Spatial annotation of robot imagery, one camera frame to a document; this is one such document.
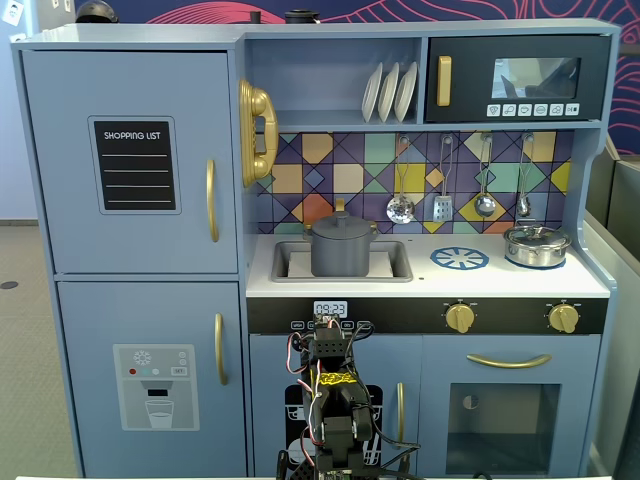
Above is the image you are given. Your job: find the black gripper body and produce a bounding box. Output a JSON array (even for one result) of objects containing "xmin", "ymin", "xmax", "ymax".
[{"xmin": 306, "ymin": 327, "xmax": 358, "ymax": 374}]

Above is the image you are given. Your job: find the gray pot lid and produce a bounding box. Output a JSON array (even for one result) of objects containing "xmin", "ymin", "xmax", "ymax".
[{"xmin": 310, "ymin": 210, "xmax": 372, "ymax": 240}]

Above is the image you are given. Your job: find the stainless steel pot lid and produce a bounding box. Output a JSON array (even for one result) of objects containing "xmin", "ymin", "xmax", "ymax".
[{"xmin": 503, "ymin": 224, "xmax": 571, "ymax": 247}]

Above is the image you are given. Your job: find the blue dishwasher door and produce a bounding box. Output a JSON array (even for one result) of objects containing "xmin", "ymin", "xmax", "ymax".
[{"xmin": 249, "ymin": 333, "xmax": 423, "ymax": 476}]

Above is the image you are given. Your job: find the gray plastic pot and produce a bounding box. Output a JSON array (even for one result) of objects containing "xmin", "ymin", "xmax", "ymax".
[{"xmin": 303, "ymin": 222, "xmax": 380, "ymax": 278}]

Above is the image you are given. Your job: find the blue oven door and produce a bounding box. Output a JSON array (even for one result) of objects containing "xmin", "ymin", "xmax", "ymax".
[{"xmin": 421, "ymin": 334, "xmax": 601, "ymax": 476}]

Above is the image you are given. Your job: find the gray sink basin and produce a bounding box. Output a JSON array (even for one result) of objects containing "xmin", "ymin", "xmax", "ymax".
[{"xmin": 271, "ymin": 239, "xmax": 415, "ymax": 284}]

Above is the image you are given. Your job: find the gold stove knob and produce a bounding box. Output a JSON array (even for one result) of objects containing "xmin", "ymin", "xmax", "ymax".
[
  {"xmin": 444, "ymin": 302, "xmax": 477, "ymax": 334},
  {"xmin": 547, "ymin": 302, "xmax": 582, "ymax": 334}
]

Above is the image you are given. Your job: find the steel skimmer spoon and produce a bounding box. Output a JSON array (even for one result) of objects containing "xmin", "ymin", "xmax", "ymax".
[{"xmin": 385, "ymin": 133, "xmax": 417, "ymax": 225}]

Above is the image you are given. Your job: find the gray ice dispenser sticker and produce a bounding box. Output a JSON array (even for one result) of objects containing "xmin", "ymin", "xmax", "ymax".
[{"xmin": 112, "ymin": 343, "xmax": 200, "ymax": 432}]

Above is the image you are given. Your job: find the steel slotted spatula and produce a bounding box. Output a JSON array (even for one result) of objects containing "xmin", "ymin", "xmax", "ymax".
[{"xmin": 432, "ymin": 133, "xmax": 457, "ymax": 223}]

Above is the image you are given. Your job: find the steel ladle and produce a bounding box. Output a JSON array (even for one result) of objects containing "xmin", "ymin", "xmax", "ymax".
[{"xmin": 473, "ymin": 132, "xmax": 497, "ymax": 218}]

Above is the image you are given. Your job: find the gold toy telephone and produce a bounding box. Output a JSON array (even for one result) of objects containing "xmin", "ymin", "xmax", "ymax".
[{"xmin": 237, "ymin": 78, "xmax": 280, "ymax": 189}]

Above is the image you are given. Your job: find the small steel spoon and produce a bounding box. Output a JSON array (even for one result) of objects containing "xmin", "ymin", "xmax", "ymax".
[{"xmin": 515, "ymin": 132, "xmax": 535, "ymax": 218}]

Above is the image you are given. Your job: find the blue freezer door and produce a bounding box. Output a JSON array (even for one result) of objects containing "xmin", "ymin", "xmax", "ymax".
[{"xmin": 56, "ymin": 281, "xmax": 249, "ymax": 479}]

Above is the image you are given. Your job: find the white plate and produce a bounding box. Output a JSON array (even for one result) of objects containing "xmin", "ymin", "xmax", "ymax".
[
  {"xmin": 377, "ymin": 61, "xmax": 401, "ymax": 124},
  {"xmin": 393, "ymin": 60, "xmax": 419, "ymax": 123},
  {"xmin": 361, "ymin": 61, "xmax": 385, "ymax": 124}
]

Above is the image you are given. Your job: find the black shopping list board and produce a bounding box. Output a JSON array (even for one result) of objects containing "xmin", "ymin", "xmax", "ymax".
[{"xmin": 87, "ymin": 115, "xmax": 182, "ymax": 216}]

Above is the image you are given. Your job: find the blue fridge door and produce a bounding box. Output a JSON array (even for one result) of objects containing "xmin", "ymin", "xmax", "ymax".
[{"xmin": 20, "ymin": 49, "xmax": 239, "ymax": 275}]

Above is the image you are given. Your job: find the black toy microwave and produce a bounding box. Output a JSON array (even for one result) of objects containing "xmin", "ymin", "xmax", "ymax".
[{"xmin": 424, "ymin": 35, "xmax": 612, "ymax": 124}]

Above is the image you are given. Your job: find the blue toy kitchen unit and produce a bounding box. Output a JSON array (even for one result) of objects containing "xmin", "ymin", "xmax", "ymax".
[{"xmin": 10, "ymin": 18, "xmax": 621, "ymax": 479}]

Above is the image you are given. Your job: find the black rounded helmet object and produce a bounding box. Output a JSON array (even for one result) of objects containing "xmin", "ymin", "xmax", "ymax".
[{"xmin": 74, "ymin": 0, "xmax": 120, "ymax": 25}]

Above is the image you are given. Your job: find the short gold freezer handle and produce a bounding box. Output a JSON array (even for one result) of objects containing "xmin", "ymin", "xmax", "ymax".
[{"xmin": 214, "ymin": 312, "xmax": 230, "ymax": 387}]

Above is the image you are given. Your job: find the gold oven handle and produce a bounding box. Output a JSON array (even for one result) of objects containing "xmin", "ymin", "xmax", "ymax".
[{"xmin": 466, "ymin": 353, "xmax": 553, "ymax": 370}]

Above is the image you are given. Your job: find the long gold fridge handle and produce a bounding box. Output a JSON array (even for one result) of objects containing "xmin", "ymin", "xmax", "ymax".
[{"xmin": 205, "ymin": 158, "xmax": 221, "ymax": 244}]

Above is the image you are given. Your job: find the gold microwave handle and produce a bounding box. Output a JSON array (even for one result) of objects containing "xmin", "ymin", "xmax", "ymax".
[{"xmin": 436, "ymin": 55, "xmax": 453, "ymax": 108}]

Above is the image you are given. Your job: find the paper photo on wall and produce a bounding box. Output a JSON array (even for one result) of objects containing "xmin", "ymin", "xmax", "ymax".
[{"xmin": 0, "ymin": 0, "xmax": 25, "ymax": 27}]

